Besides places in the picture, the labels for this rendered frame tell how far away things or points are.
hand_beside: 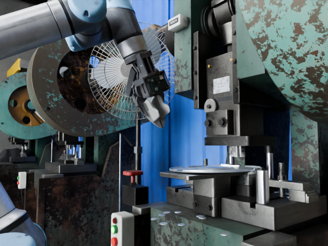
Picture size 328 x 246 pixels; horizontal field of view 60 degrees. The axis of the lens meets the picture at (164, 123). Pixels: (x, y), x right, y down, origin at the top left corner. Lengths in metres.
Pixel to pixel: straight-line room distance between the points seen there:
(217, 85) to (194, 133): 1.83
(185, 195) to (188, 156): 1.84
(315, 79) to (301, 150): 0.49
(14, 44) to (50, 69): 1.46
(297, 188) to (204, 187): 0.26
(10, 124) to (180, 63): 2.88
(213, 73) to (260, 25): 0.44
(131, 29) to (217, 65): 0.37
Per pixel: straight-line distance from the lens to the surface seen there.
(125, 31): 0.77
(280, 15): 0.60
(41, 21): 0.63
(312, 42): 0.60
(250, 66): 0.87
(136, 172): 1.11
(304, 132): 1.10
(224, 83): 0.98
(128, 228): 1.01
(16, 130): 3.74
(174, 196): 1.07
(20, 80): 3.82
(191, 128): 2.85
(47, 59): 2.10
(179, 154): 2.98
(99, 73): 1.81
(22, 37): 0.63
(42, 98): 2.04
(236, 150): 1.01
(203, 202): 0.92
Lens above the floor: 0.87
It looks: 4 degrees up
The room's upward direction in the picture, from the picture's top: straight up
